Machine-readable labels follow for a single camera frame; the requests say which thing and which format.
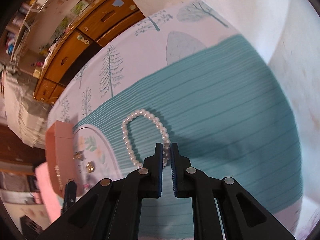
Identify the white lace cover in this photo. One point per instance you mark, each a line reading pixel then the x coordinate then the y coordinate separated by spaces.
pixel 25 116

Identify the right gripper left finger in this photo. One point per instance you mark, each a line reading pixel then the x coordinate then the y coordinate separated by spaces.
pixel 111 209

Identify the gold earrings and rings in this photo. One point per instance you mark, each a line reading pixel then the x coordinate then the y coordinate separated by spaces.
pixel 86 163

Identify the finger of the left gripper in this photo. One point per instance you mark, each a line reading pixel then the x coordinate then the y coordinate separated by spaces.
pixel 69 196

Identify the pink jewelry box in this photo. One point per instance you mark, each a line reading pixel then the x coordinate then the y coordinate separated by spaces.
pixel 60 158

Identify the teal tree pattern tablecloth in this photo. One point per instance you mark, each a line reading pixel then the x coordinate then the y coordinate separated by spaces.
pixel 217 99

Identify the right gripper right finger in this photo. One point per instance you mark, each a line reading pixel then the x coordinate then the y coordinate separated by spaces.
pixel 222 208

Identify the wooden desk with drawers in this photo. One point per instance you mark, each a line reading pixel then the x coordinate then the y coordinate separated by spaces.
pixel 99 24

